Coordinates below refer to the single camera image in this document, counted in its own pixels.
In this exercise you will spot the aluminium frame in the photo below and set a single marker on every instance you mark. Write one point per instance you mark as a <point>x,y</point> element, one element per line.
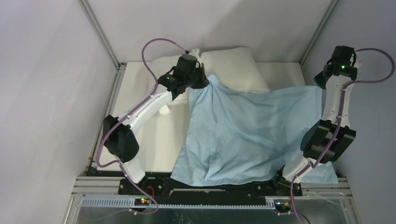
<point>99,189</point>

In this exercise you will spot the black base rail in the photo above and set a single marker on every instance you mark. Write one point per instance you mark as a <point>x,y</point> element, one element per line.
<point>167,191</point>

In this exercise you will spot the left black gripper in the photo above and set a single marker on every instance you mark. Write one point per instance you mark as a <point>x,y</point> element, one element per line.
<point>204,81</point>

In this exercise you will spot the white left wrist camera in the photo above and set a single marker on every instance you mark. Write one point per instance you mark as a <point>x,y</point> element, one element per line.
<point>195,52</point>

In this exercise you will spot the white pillow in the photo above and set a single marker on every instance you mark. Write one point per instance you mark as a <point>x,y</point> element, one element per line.
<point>234,68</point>

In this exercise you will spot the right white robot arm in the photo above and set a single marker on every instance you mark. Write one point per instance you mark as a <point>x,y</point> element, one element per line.
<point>327,140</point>

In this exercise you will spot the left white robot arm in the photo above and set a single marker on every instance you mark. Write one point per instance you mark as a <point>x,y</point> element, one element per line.
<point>119,132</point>

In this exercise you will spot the light blue pillowcase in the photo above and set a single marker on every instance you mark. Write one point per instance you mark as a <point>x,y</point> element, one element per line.
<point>237,138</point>

